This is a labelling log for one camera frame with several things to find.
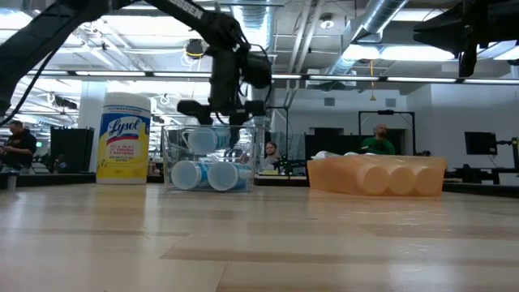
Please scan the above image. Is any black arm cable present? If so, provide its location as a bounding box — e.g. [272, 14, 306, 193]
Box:
[0, 48, 58, 127]

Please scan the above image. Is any white plastic wrapping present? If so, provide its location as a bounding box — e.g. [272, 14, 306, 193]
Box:
[310, 150, 376, 161]

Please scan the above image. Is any black partition panel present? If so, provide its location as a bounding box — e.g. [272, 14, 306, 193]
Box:
[49, 127, 96, 174]

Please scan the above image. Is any black hanging ceiling device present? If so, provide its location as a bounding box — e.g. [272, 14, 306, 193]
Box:
[184, 37, 208, 60]

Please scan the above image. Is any white building pillar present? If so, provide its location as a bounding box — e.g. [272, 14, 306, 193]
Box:
[78, 80, 108, 153]

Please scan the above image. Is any clear plastic bin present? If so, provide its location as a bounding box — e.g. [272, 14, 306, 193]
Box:
[161, 124, 261, 193]

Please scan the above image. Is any person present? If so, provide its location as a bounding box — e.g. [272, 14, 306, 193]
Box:
[0, 119, 38, 172]
[360, 122, 397, 156]
[259, 140, 285, 172]

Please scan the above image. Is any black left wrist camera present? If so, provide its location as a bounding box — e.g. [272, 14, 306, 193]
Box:
[242, 51, 273, 90]

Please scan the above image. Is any Lysol wipes canister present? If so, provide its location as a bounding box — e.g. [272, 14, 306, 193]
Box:
[95, 92, 152, 186]

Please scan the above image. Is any orange translucent plastic bin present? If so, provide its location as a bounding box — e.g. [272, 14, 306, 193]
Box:
[306, 153, 448, 198]

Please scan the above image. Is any black computer monitor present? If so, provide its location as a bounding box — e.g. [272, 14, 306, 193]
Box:
[464, 131, 498, 157]

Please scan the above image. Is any long ceiling light strip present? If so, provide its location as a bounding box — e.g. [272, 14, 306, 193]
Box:
[24, 69, 519, 86]

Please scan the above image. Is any yellow hanging cord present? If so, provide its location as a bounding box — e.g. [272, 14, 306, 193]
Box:
[367, 59, 376, 102]

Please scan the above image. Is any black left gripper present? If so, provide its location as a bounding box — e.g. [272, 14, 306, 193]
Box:
[176, 43, 268, 149]

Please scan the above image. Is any silver ventilation duct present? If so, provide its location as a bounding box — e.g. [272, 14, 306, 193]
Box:
[324, 0, 409, 76]
[232, 0, 277, 129]

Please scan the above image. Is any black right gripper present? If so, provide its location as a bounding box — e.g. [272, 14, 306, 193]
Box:
[413, 0, 504, 79]

